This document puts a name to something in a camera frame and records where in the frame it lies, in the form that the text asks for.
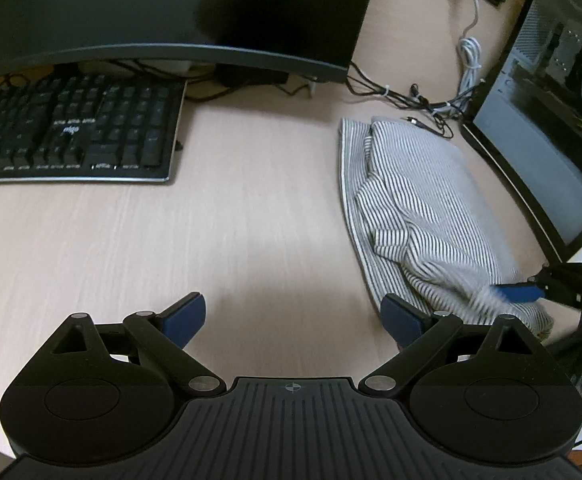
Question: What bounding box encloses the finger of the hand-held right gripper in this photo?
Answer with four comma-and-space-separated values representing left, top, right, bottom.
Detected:
491, 264, 582, 309

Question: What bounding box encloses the grey striped garment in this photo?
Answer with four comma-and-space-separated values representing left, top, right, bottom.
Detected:
339, 116, 556, 337

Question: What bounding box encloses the black audio jack cable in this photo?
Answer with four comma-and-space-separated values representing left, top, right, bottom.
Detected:
405, 116, 455, 140

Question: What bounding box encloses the black computer monitor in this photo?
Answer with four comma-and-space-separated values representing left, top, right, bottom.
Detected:
0, 0, 382, 84

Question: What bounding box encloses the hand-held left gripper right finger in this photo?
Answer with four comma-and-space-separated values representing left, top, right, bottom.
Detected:
358, 293, 548, 397

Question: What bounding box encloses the black cable bundle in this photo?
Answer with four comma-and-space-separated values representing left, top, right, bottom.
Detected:
346, 60, 486, 122

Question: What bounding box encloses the white cable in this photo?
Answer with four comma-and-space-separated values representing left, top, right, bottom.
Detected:
452, 0, 486, 107

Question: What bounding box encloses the glass-sided computer case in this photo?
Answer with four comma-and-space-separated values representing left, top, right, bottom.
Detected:
460, 0, 582, 264

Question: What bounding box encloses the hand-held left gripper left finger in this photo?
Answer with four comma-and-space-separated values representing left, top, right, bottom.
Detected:
45, 292, 228, 397

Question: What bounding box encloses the black monitor stand base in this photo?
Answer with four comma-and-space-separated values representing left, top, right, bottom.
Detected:
215, 64, 290, 87

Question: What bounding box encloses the black keyboard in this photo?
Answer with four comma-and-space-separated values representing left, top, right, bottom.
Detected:
0, 74, 188, 184

